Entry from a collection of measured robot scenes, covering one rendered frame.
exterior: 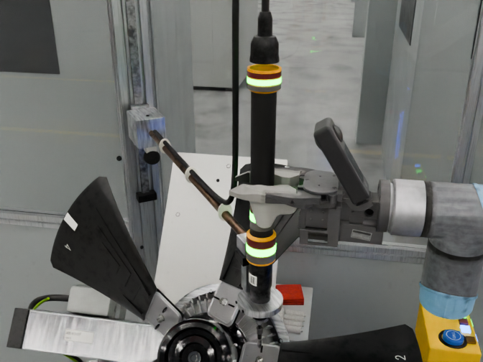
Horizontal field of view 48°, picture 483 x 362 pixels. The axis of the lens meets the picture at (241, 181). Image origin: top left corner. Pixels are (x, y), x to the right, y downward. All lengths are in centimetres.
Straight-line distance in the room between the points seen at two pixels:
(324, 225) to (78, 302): 60
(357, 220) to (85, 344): 60
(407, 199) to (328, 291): 101
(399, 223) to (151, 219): 92
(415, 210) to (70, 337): 70
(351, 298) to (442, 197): 101
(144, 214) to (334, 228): 85
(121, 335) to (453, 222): 65
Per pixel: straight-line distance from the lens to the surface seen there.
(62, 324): 113
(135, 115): 131
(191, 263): 118
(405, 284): 168
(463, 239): 74
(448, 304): 80
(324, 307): 173
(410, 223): 72
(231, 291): 93
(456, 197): 73
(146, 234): 153
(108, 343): 110
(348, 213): 74
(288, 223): 89
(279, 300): 84
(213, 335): 87
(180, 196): 121
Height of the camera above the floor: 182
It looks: 25 degrees down
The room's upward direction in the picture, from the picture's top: straight up
